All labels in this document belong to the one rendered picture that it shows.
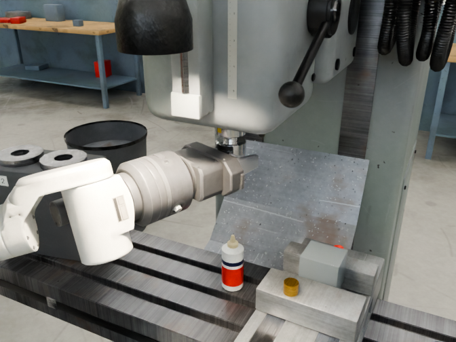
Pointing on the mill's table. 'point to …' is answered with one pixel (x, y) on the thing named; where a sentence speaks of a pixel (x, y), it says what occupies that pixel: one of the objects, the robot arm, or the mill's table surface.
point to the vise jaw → (312, 305)
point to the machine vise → (277, 328)
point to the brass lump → (290, 287)
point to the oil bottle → (232, 265)
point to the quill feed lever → (316, 13)
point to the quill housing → (243, 65)
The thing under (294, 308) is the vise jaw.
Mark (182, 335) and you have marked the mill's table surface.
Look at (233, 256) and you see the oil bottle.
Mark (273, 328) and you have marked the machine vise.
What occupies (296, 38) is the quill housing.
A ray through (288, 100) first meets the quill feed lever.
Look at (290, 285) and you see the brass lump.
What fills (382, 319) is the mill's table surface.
